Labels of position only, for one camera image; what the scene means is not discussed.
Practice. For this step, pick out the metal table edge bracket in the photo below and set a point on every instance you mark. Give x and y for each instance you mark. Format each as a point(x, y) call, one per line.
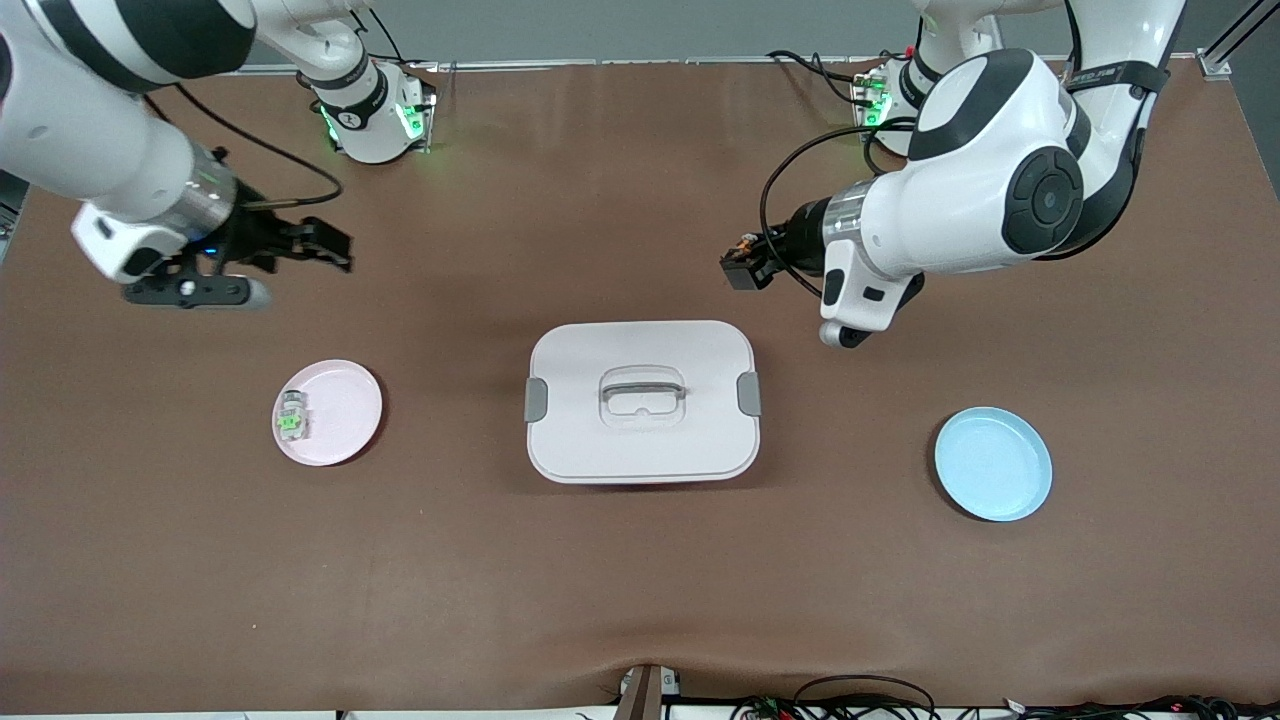
point(645, 695)

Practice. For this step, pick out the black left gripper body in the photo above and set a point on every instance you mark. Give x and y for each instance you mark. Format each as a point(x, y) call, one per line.
point(803, 239)

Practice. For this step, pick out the brown table mat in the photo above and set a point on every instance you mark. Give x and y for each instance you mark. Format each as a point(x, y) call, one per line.
point(640, 580)

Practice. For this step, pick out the pink round plate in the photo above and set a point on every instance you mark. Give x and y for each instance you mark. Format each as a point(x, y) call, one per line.
point(345, 415)

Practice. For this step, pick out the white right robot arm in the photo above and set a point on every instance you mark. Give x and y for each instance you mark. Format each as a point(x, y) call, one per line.
point(90, 140)

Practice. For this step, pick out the small green-labelled bottle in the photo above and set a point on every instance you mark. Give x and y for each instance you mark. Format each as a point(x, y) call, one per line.
point(292, 418)

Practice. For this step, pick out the white lidded box grey latches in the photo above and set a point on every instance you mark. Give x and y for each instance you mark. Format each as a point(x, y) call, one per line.
point(640, 445)

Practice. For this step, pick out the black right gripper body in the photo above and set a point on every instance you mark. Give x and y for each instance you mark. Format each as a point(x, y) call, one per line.
point(258, 236)

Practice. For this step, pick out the silver table edge rail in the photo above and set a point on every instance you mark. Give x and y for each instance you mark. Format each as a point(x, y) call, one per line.
point(650, 62)

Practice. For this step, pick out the light blue round plate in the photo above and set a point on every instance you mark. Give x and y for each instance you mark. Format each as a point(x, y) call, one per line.
point(995, 465)

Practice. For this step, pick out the aluminium frame profile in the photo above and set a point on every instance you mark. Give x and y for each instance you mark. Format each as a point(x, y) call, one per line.
point(1215, 65)

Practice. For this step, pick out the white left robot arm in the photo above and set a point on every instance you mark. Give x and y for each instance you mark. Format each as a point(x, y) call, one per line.
point(960, 200)

